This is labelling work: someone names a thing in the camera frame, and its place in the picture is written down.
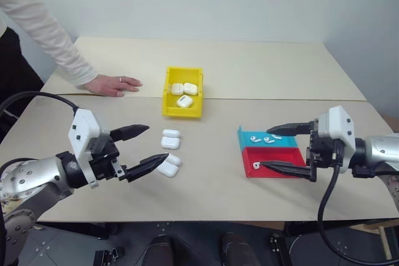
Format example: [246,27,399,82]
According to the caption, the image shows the red plastic tray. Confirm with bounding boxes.
[241,146,310,180]

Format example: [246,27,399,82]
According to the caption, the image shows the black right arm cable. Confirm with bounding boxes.
[317,139,399,266]

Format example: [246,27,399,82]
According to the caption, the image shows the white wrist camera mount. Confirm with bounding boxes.
[317,105,357,175]
[67,108,110,189]

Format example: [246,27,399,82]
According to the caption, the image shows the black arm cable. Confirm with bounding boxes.
[317,139,399,266]
[0,91,79,121]

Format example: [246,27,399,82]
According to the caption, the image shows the yellow plastic bin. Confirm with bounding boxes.
[161,66,205,120]

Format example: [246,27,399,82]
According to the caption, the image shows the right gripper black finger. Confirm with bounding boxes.
[259,160,318,183]
[266,120,314,138]

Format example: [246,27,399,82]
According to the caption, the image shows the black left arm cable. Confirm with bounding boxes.
[0,91,79,121]

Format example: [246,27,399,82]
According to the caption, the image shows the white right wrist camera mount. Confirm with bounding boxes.
[317,105,357,175]

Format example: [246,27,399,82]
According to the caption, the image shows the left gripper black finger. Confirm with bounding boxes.
[109,124,151,143]
[125,153,170,184]

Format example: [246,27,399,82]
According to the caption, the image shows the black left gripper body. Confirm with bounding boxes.
[88,131,128,183]

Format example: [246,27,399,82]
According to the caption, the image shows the teal plastic tray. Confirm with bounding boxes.
[237,125,299,150]

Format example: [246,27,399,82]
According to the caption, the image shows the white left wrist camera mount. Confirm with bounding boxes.
[67,108,110,189]

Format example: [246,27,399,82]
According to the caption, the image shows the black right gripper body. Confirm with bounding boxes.
[305,118,344,175]

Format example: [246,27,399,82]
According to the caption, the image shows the white earbud cases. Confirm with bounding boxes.
[176,95,193,108]

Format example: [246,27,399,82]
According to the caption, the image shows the black metal bracket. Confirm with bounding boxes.
[269,233,291,266]
[94,246,125,266]

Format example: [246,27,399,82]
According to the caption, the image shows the person's bare hand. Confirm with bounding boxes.
[81,74,143,98]

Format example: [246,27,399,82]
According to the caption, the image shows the person's dark trousers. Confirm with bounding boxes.
[0,27,45,146]

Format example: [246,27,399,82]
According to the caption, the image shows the wooden beam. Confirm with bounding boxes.
[355,217,399,233]

